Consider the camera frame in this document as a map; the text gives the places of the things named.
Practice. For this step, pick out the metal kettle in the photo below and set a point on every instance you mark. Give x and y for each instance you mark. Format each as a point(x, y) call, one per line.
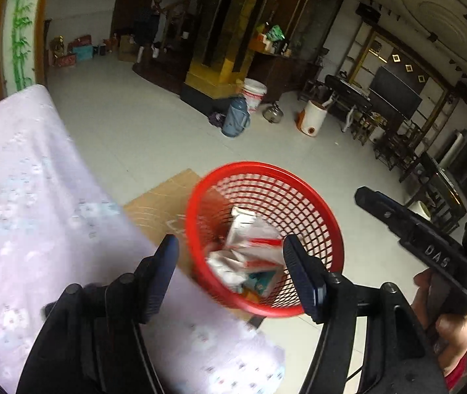
point(273, 114)

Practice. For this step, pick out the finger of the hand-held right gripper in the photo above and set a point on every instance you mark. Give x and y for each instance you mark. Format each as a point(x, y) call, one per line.
point(381, 205)

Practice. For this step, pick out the dark wooden chairs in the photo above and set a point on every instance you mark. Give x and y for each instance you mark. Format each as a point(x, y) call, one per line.
point(397, 147)

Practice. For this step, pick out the floral pink tablecloth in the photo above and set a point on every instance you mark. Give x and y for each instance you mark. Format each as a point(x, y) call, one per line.
point(32, 193)

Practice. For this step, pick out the brown cardboard box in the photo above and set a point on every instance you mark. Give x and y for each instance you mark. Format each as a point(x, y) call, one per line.
point(130, 48)

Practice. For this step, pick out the green packet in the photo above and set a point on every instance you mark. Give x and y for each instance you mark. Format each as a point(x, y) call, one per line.
point(275, 33)

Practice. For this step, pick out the white orange appliance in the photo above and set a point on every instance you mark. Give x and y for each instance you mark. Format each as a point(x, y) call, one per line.
point(312, 119)

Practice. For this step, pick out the black flat television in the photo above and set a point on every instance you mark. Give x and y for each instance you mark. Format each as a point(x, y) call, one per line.
point(395, 92)

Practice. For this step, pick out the golden black pillar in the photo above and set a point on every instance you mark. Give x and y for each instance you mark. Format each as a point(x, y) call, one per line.
point(217, 49)

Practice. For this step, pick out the dark wooden cabinet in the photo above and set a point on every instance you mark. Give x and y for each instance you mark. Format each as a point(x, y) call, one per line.
point(282, 74)

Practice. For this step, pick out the wooden stair railing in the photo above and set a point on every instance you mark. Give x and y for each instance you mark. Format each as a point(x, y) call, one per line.
point(176, 28)

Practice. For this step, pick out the white paper roll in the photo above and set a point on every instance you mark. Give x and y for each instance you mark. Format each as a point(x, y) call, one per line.
point(453, 147)

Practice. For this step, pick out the white packet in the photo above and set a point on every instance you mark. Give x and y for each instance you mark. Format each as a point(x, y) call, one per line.
point(225, 266)

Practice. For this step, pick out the flat brown cardboard sheet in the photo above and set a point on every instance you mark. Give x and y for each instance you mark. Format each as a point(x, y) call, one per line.
point(155, 209)

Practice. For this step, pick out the red mesh basket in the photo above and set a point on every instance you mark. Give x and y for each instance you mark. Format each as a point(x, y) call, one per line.
point(266, 168)

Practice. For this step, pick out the white plastic bucket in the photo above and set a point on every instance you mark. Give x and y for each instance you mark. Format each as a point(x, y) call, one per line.
point(254, 94)

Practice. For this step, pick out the person's right hand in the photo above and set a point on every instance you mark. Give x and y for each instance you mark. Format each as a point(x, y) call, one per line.
point(455, 332)

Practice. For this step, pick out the red gift boxes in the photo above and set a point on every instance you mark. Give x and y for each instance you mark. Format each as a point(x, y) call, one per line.
point(73, 51)

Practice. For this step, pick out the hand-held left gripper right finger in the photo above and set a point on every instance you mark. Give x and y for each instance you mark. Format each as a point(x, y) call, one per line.
point(303, 283)

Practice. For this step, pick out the red white snack wrapper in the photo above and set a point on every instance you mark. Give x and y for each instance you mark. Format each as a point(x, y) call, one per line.
point(249, 230)

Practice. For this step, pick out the white medicine box teal band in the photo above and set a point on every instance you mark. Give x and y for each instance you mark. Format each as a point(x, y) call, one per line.
point(260, 283)

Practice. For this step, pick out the bamboo painted pillar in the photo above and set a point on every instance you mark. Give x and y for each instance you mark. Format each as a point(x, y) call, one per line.
point(21, 28)

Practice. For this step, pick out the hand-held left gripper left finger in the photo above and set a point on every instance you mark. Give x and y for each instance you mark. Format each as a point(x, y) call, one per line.
point(161, 279)

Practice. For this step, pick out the black low table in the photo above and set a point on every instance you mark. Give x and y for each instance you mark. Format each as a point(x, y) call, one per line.
point(346, 90)

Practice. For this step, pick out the dark wooden door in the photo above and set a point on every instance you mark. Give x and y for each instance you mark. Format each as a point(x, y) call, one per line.
point(137, 4)

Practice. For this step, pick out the blue thermos jug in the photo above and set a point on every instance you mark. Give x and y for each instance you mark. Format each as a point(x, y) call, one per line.
point(235, 119)

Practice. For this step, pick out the purple cloth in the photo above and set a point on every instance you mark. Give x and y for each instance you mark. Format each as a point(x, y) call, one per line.
point(217, 119)

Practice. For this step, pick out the person's right forearm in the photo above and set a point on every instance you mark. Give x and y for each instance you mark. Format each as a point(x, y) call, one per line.
point(457, 373)

